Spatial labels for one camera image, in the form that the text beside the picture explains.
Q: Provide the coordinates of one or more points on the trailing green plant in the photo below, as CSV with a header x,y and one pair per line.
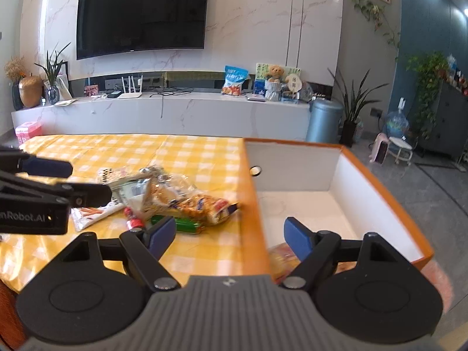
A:
x,y
427,73

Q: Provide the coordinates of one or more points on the green poster board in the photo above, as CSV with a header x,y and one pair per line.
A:
x,y
261,71

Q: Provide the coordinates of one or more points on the white round stool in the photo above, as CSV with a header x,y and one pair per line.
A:
x,y
400,142

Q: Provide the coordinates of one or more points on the dark vase with dried flowers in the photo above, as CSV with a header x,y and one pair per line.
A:
x,y
14,68

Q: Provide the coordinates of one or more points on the grey-blue trash can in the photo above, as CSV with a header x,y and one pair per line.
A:
x,y
323,120

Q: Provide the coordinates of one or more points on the pink heater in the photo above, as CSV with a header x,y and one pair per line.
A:
x,y
380,150

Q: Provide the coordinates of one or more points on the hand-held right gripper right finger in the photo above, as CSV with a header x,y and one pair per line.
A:
x,y
297,238

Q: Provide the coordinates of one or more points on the paper sheets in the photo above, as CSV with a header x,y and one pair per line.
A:
x,y
65,102

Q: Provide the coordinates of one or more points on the black white checked packet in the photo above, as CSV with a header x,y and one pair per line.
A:
x,y
106,173

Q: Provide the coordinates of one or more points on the blue tissue pack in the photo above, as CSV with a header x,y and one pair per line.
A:
x,y
260,87

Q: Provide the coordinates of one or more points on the patterned round plate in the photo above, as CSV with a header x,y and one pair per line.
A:
x,y
307,89

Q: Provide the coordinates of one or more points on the white marble TV cabinet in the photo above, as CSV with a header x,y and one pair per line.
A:
x,y
204,113

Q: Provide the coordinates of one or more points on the gold vase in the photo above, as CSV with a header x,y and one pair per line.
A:
x,y
31,91

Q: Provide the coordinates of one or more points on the red photo card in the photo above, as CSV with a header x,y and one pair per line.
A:
x,y
91,90

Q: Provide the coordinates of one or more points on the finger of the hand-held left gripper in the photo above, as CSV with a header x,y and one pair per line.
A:
x,y
91,194
51,168

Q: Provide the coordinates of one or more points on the white router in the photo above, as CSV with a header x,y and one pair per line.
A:
x,y
129,95

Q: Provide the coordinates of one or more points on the yellow red snack packet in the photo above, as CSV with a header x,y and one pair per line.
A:
x,y
281,259

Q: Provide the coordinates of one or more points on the blue water jug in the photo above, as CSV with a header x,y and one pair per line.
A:
x,y
396,124

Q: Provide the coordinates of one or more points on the brown teddy bear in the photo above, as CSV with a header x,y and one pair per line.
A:
x,y
275,73

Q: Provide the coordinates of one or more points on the small cola bottle red cap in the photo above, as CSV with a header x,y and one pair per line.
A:
x,y
134,223

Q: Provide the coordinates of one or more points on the hanging vine plant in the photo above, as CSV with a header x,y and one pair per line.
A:
x,y
369,9

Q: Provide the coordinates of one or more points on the green plant in glass vase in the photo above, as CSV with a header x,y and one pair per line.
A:
x,y
53,95

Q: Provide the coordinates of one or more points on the pink box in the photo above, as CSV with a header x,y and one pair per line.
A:
x,y
29,129

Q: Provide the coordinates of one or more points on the clear snack packet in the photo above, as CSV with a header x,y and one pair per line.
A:
x,y
146,190

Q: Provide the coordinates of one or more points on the black wall television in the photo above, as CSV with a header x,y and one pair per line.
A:
x,y
142,11

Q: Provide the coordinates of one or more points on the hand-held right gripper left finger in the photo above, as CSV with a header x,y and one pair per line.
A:
x,y
163,234

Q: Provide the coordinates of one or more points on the black wall socket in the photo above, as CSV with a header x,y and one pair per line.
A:
x,y
375,112

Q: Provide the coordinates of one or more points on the blue snack bag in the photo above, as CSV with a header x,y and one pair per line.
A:
x,y
234,78

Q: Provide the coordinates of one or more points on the green sausage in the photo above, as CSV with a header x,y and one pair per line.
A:
x,y
188,225

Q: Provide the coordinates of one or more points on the round paper fan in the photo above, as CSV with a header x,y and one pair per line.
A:
x,y
292,82

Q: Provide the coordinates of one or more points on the white carrot print packet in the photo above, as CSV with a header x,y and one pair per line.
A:
x,y
91,217

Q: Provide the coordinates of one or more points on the dark grey cabinet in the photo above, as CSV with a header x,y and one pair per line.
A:
x,y
449,124

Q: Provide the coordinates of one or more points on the potted plant in black pot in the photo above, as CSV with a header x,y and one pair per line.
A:
x,y
349,131

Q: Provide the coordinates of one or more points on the orange and white storage box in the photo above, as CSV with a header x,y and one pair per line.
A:
x,y
303,175

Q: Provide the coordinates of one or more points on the orange snack packet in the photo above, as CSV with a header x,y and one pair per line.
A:
x,y
204,206

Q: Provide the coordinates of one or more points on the row of small bottles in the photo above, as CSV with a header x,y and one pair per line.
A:
x,y
459,78

